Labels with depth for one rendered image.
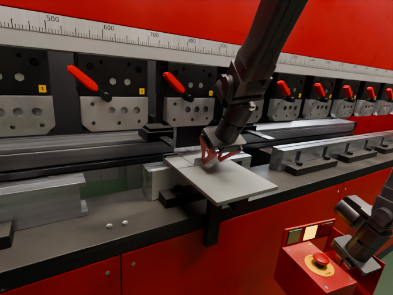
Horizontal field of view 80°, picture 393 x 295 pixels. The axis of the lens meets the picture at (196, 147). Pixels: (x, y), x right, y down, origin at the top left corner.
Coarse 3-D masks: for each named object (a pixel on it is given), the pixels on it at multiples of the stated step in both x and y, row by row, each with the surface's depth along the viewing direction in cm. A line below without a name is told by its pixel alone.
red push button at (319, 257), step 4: (316, 252) 63; (316, 256) 61; (320, 256) 61; (324, 256) 61; (316, 260) 60; (320, 260) 60; (324, 260) 60; (328, 260) 60; (316, 264) 62; (320, 264) 60; (324, 264) 60
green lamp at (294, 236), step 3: (291, 231) 67; (294, 231) 67; (297, 231) 68; (300, 231) 68; (291, 234) 67; (294, 234) 68; (297, 234) 68; (300, 234) 69; (288, 237) 67; (291, 237) 68; (294, 237) 68; (297, 237) 68; (288, 240) 67; (291, 240) 68; (294, 240) 68; (297, 240) 69; (288, 243) 68
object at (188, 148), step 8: (176, 128) 68; (184, 128) 69; (192, 128) 70; (200, 128) 72; (176, 136) 68; (184, 136) 70; (192, 136) 71; (176, 144) 69; (184, 144) 71; (192, 144) 72; (200, 144) 74; (176, 152) 71; (184, 152) 73
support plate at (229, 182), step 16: (176, 160) 66; (224, 160) 69; (192, 176) 57; (208, 176) 58; (224, 176) 59; (240, 176) 59; (256, 176) 60; (208, 192) 50; (224, 192) 51; (240, 192) 51; (256, 192) 52
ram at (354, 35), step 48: (0, 0) 39; (48, 0) 42; (96, 0) 46; (144, 0) 51; (192, 0) 56; (240, 0) 62; (336, 0) 81; (384, 0) 96; (48, 48) 44; (96, 48) 49; (144, 48) 54; (288, 48) 77; (336, 48) 90; (384, 48) 108
